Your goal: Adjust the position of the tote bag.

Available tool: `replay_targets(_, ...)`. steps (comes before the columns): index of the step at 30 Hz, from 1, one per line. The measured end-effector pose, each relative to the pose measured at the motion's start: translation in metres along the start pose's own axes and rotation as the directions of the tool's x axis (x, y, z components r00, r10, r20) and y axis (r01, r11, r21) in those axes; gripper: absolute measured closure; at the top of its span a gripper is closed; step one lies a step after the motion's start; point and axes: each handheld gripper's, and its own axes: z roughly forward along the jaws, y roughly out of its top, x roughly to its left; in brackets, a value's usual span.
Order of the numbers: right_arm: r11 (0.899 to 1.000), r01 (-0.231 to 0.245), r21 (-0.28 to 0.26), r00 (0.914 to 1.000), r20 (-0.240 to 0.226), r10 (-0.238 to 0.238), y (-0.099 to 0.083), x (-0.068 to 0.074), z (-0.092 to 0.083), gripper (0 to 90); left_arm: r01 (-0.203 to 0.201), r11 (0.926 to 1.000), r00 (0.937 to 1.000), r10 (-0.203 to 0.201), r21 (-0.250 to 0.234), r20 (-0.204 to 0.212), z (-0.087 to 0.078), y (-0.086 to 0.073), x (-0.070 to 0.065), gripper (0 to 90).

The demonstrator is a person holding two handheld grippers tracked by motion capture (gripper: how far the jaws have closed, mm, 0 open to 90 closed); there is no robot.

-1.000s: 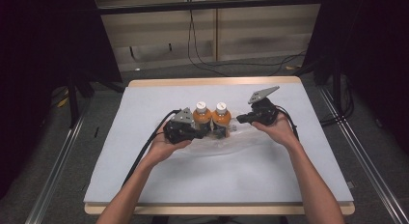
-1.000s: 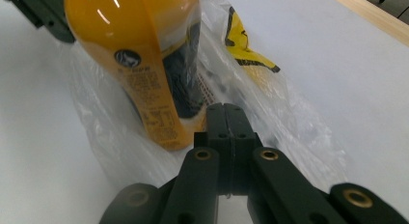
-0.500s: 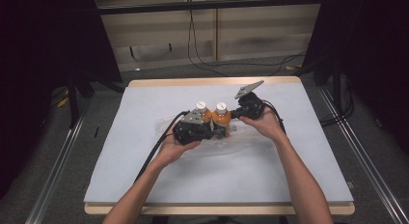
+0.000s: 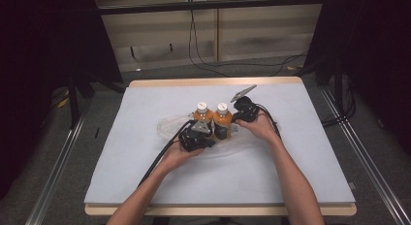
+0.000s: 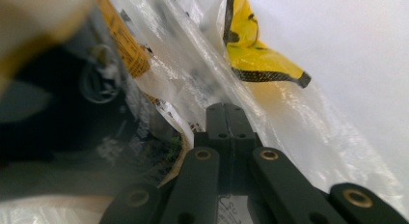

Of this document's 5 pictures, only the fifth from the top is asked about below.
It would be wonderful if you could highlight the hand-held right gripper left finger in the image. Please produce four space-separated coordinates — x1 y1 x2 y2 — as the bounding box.
193 102 232 196

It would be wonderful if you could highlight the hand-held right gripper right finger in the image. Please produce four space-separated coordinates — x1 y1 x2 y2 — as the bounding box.
225 102 263 196

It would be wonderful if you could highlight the clear plastic bag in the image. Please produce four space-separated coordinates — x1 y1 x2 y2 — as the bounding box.
0 0 409 224

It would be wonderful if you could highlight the orange-edged snack packet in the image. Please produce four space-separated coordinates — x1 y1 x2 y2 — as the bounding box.
92 0 195 188

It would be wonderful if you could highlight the white table mat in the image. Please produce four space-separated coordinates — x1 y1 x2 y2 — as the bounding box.
245 0 409 189

